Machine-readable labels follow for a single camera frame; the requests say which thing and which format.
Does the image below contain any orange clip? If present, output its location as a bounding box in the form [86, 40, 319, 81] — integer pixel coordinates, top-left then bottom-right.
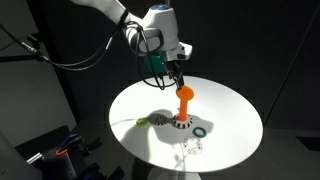
[54, 148, 69, 158]

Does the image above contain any clear ring with beads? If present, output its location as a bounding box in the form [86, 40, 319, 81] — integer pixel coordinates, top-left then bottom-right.
[182, 136, 204, 156]

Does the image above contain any black white striped rod base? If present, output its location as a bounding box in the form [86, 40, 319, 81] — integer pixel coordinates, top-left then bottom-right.
[171, 113, 194, 130]

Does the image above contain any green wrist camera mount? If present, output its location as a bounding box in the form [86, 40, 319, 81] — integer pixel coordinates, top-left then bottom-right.
[143, 54, 167, 77]

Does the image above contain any black equipment stand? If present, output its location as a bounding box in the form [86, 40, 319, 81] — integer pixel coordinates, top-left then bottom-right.
[14, 124, 125, 180]

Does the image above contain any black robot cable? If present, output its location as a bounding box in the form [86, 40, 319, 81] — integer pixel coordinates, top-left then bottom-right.
[0, 16, 169, 92]

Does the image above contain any small black white ring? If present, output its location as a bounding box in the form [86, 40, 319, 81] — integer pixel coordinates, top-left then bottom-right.
[153, 115, 168, 127]

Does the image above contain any purple tool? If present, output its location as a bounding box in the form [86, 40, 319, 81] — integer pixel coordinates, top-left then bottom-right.
[59, 132, 80, 148]

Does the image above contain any white table pedestal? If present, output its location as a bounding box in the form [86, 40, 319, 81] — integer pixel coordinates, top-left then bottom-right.
[146, 166, 203, 180]

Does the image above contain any yellow green ring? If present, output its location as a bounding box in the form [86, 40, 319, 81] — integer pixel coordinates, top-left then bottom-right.
[135, 116, 150, 128]

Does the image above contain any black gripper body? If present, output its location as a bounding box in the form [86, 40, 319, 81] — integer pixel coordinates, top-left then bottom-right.
[162, 59, 183, 77]

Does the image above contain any dark green ring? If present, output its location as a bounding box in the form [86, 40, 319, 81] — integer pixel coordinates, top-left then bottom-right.
[192, 126, 208, 139]

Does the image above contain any silver metal cylinder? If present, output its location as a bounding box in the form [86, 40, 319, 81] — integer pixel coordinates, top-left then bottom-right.
[26, 152, 43, 166]

